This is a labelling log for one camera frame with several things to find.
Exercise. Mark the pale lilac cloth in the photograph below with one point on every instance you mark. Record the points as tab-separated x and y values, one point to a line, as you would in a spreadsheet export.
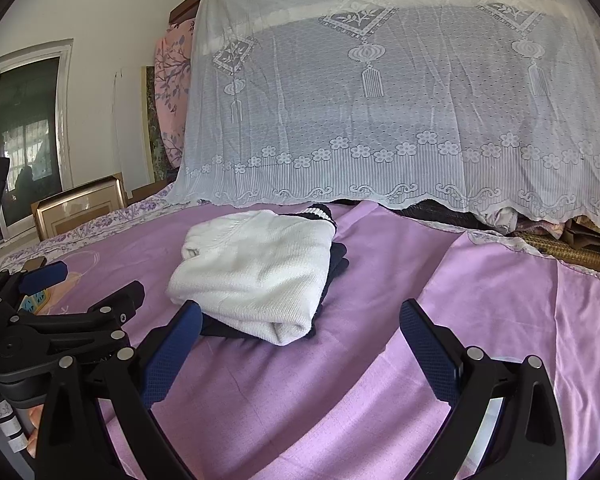
500	220

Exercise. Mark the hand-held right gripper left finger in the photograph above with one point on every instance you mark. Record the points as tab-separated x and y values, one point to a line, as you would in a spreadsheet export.
172	355

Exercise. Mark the golden picture frame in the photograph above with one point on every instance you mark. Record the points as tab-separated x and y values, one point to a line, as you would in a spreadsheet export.
42	210

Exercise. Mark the floral print bedsheet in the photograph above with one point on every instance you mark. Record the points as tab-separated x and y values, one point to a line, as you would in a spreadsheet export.
105	220

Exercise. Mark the brown cardboard sheets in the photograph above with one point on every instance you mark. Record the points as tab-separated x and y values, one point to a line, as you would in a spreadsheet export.
595	232

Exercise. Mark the pink patterned cloth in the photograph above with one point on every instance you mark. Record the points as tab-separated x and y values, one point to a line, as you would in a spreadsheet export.
545	230

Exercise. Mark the white lace cover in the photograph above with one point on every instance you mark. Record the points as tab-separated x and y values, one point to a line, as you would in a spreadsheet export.
380	85

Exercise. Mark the pink floral cloth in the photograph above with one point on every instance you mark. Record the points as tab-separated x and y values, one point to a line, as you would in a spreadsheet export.
172	85

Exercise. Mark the window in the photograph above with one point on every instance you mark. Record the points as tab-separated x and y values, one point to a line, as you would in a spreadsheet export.
30	110

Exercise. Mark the framed green painting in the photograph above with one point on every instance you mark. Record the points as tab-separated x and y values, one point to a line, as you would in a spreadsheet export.
150	125

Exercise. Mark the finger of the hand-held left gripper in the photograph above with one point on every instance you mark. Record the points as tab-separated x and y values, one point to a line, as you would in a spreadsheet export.
115	302
42	277

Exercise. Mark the purple bedsheet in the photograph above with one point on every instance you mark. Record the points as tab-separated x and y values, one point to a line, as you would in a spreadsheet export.
405	270

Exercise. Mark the dark cloth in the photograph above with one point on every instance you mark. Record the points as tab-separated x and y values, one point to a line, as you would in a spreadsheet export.
440	212

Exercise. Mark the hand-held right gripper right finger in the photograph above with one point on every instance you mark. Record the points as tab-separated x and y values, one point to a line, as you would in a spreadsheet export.
430	355

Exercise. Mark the brown wooden board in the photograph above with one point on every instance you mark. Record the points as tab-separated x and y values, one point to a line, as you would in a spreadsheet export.
185	7

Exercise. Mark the white knit sweater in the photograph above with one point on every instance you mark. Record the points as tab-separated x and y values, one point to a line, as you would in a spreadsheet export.
255	270

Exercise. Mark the black glove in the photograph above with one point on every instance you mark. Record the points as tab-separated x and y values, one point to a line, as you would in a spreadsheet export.
336	265

